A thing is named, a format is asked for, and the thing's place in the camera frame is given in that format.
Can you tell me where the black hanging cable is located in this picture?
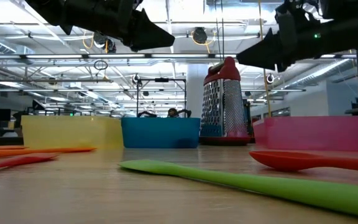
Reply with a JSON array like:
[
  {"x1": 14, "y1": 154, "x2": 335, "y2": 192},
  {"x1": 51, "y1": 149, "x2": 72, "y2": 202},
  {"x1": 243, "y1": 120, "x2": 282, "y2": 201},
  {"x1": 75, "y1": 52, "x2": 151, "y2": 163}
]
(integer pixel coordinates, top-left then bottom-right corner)
[{"x1": 214, "y1": 0, "x2": 226, "y2": 58}]

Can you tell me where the pink plastic bin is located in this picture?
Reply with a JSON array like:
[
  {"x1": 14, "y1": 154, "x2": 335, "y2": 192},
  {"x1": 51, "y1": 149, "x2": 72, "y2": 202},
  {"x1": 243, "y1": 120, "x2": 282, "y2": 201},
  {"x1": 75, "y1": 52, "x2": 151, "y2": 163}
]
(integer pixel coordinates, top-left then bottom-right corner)
[{"x1": 252, "y1": 116, "x2": 358, "y2": 152}]

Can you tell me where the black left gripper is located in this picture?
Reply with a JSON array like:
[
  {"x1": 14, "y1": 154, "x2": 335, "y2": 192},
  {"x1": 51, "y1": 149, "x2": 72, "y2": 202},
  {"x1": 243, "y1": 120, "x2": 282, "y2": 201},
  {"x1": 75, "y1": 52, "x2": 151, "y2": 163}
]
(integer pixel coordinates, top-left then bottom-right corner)
[{"x1": 48, "y1": 0, "x2": 176, "y2": 53}]

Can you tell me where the yellow plastic bin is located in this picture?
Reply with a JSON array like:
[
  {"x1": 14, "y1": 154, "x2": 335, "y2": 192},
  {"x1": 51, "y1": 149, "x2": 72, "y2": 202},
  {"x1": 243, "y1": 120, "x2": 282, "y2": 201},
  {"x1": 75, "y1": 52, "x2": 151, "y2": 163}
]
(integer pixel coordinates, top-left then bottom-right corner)
[{"x1": 21, "y1": 115, "x2": 124, "y2": 149}]

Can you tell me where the green silicone spatula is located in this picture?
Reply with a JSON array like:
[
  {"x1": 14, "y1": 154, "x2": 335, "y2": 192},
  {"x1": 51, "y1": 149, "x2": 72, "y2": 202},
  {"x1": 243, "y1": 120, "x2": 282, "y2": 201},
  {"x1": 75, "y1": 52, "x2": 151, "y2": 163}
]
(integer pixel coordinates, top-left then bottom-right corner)
[{"x1": 118, "y1": 159, "x2": 358, "y2": 220}]

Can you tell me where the red silicone spatula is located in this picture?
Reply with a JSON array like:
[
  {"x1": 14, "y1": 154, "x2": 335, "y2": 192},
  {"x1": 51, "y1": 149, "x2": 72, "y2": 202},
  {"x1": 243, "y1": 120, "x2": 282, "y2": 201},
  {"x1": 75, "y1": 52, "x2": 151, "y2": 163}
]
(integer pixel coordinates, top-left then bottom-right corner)
[{"x1": 0, "y1": 152, "x2": 58, "y2": 174}]

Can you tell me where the red-topped metal box grater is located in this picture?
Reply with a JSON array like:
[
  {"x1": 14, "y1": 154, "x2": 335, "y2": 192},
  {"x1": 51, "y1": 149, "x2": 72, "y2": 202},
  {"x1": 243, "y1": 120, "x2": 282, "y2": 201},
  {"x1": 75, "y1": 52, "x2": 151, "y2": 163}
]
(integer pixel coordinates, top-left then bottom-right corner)
[{"x1": 198, "y1": 56, "x2": 252, "y2": 146}]

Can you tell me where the red silicone spoon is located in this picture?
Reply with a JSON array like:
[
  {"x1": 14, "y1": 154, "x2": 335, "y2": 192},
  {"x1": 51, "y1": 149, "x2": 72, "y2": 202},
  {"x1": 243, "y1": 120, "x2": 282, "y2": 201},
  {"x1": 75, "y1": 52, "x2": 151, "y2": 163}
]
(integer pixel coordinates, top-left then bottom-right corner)
[{"x1": 249, "y1": 150, "x2": 358, "y2": 174}]

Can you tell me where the yellow hanging cable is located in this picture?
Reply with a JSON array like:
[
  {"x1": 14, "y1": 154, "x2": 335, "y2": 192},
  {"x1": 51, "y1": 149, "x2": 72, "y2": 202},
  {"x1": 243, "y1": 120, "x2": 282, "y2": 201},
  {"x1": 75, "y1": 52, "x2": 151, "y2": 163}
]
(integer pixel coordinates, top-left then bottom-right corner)
[{"x1": 258, "y1": 0, "x2": 272, "y2": 118}]

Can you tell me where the blue plastic bin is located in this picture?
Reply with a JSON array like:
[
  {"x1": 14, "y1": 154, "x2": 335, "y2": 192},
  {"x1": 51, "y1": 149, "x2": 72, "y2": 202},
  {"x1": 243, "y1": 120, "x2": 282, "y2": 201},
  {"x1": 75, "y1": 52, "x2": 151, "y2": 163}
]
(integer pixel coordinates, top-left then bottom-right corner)
[{"x1": 121, "y1": 117, "x2": 201, "y2": 149}]

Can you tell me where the black ceiling cable loop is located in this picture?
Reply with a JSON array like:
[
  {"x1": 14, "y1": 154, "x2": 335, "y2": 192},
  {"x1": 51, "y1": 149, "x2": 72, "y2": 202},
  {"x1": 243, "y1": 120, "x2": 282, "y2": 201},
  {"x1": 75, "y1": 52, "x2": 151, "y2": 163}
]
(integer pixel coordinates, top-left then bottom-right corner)
[{"x1": 93, "y1": 59, "x2": 109, "y2": 71}]

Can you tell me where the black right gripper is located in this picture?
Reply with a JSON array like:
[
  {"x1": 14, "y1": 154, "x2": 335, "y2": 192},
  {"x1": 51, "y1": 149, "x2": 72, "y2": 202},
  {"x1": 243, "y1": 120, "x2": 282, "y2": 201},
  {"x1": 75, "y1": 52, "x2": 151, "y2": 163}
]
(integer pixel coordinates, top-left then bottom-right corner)
[{"x1": 236, "y1": 0, "x2": 358, "y2": 73}]

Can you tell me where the orange silicone spatula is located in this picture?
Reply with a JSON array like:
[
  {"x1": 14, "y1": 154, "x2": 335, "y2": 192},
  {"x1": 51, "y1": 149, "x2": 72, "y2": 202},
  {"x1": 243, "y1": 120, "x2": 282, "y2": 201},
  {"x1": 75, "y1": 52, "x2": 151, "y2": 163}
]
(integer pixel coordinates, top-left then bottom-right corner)
[
  {"x1": 0, "y1": 147, "x2": 98, "y2": 161},
  {"x1": 0, "y1": 145, "x2": 27, "y2": 151}
]

